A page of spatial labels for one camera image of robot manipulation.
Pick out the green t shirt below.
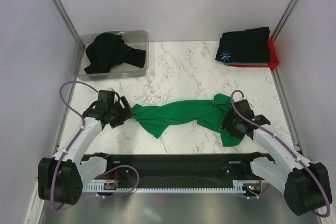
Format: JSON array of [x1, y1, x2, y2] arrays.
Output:
[[132, 93, 244, 147]]

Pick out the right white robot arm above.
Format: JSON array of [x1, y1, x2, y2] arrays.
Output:
[[220, 109, 332, 218]]

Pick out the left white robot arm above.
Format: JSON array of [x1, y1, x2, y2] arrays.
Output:
[[38, 91, 134, 205]]

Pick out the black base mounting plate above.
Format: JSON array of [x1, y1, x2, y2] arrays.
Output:
[[93, 153, 259, 188]]

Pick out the crumpled black t shirt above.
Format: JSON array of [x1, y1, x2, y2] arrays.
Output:
[[85, 33, 146, 74]]

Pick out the clear plastic bin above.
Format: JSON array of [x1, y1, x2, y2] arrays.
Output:
[[71, 30, 149, 80]]

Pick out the folded red t shirt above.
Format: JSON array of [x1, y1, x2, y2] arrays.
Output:
[[231, 39, 279, 69]]

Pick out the folded black t shirt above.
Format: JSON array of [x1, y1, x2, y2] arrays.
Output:
[[215, 27, 270, 63]]

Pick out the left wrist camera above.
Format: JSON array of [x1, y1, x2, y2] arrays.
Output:
[[97, 90, 116, 104]]

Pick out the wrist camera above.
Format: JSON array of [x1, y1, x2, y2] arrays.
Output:
[[234, 99, 254, 119], [97, 90, 116, 104]]

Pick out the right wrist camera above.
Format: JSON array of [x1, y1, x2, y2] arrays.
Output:
[[234, 99, 254, 119]]

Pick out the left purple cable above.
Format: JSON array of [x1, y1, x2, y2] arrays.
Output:
[[50, 81, 140, 212]]

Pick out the white slotted cable duct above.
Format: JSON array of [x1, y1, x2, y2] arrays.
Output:
[[82, 180, 264, 194]]

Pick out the left aluminium frame post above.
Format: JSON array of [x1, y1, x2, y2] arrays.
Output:
[[52, 0, 82, 44]]

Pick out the aluminium frame post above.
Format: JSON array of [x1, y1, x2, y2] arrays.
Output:
[[271, 0, 299, 42], [52, 0, 82, 44]]

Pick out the right aluminium frame post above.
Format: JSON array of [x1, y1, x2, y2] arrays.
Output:
[[271, 0, 299, 42]]

